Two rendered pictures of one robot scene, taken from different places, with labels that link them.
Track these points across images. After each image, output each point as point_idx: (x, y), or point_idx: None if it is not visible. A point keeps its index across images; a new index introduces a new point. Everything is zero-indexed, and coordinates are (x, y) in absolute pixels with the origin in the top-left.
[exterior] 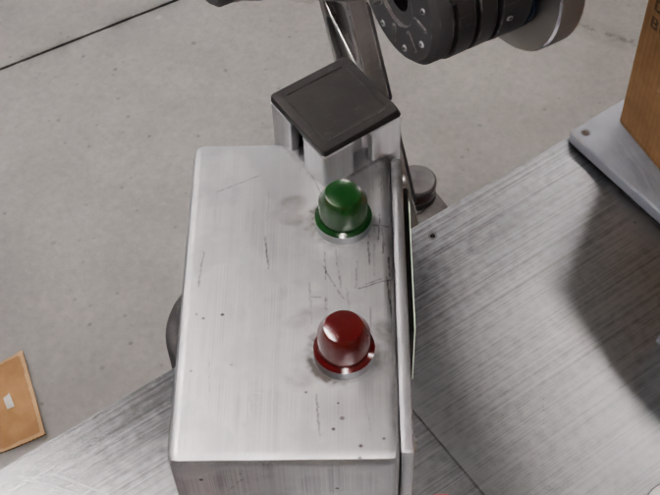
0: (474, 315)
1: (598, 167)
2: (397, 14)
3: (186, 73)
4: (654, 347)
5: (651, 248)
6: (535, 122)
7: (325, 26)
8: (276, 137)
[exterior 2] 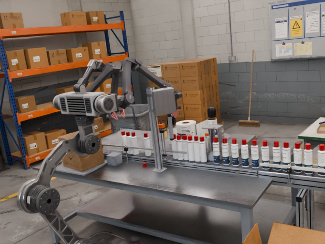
0: (117, 174)
1: (89, 173)
2: (94, 147)
3: None
4: (116, 166)
5: (101, 169)
6: None
7: (45, 219)
8: (151, 91)
